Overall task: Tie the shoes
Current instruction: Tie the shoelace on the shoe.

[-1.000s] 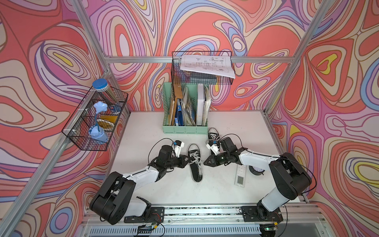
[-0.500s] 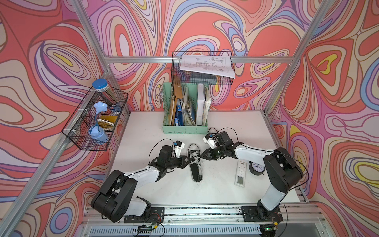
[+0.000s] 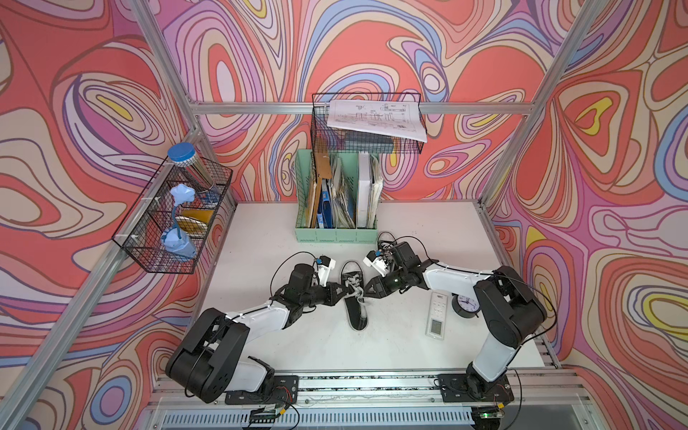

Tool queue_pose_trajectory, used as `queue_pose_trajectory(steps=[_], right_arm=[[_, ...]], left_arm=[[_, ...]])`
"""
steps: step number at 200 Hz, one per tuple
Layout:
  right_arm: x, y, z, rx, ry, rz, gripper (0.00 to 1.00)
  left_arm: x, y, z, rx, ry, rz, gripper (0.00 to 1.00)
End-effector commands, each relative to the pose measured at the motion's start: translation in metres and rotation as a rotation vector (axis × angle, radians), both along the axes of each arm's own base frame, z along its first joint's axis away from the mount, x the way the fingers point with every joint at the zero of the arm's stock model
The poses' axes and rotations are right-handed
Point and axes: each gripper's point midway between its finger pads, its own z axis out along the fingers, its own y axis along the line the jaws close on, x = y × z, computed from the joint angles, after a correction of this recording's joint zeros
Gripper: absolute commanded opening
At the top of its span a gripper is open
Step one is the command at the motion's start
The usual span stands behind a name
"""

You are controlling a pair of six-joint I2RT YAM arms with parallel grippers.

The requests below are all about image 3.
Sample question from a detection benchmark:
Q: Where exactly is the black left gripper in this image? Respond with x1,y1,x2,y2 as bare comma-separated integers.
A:
297,281,349,309

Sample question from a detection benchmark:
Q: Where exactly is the black wire basket left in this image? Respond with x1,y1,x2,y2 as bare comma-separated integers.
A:
112,159,233,274

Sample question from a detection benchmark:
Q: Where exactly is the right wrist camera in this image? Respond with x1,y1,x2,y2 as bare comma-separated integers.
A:
363,250,390,277

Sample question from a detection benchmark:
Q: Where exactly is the blue lidded jar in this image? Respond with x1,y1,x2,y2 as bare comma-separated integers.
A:
168,143,216,192

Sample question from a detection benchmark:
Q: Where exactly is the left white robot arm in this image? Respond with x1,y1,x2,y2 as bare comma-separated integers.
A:
165,263,356,403

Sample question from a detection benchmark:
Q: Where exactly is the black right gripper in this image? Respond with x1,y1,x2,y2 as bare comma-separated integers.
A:
360,267,409,299

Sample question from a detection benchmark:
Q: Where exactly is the yellow tin in basket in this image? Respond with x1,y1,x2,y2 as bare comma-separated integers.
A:
175,209,213,238

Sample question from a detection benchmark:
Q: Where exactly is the white printed paper sheet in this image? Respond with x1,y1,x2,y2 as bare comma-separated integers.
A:
327,100,427,143

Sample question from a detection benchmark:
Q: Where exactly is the white remote control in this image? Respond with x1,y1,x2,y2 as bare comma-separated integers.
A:
426,291,449,340

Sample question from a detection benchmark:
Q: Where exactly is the black sneaker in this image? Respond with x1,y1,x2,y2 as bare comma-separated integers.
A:
376,231,397,254
340,260,368,331

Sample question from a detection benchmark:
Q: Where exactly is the green perforated file organizer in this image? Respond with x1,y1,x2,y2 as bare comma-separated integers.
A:
292,150,378,244

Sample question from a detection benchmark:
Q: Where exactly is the white book in organizer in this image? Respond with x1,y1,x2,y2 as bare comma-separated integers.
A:
357,152,373,229

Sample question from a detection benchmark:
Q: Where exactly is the black wire basket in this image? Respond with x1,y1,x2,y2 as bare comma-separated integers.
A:
311,90,427,155
112,159,233,274

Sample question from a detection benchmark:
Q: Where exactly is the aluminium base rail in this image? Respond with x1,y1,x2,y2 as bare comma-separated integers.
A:
137,368,606,429

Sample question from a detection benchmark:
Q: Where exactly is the black wire basket back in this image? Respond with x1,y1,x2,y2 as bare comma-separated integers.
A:
311,90,427,155

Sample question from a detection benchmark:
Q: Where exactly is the black tape roll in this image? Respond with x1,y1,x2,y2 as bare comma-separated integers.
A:
451,295,480,319

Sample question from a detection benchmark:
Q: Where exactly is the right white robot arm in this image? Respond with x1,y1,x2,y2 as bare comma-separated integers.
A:
363,242,548,389

